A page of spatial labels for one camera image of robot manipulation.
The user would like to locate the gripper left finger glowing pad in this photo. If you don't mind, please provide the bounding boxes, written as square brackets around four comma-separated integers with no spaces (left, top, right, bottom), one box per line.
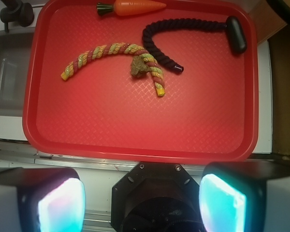
[0,167,86,232]

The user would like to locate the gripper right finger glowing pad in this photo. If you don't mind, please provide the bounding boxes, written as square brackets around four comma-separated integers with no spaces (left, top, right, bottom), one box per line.
[199,161,290,232]

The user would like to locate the brown rock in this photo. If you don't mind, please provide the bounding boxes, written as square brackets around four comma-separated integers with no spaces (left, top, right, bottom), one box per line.
[130,56,150,78]

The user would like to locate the red plastic tray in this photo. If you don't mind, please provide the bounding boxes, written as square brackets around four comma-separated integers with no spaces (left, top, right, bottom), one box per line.
[23,0,259,164]

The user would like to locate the grey sink basin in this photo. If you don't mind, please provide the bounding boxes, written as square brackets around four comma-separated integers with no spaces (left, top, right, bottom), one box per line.
[0,28,34,141]

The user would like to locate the black faucet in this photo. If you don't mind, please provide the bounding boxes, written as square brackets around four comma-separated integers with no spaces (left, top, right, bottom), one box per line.
[0,0,35,33]

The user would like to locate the orange toy carrot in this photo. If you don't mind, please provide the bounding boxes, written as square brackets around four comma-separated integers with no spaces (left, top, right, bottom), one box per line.
[96,0,167,16]

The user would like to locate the black octagonal mount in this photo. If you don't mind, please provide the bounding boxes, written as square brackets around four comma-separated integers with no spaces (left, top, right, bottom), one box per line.
[110,162,205,232]

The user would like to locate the black rope with handle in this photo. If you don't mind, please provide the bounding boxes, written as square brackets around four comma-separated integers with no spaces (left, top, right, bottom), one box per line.
[142,16,248,74]

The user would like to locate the multicolour twisted rope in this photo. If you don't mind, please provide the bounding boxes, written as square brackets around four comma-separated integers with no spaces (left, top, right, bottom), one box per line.
[60,42,166,98]

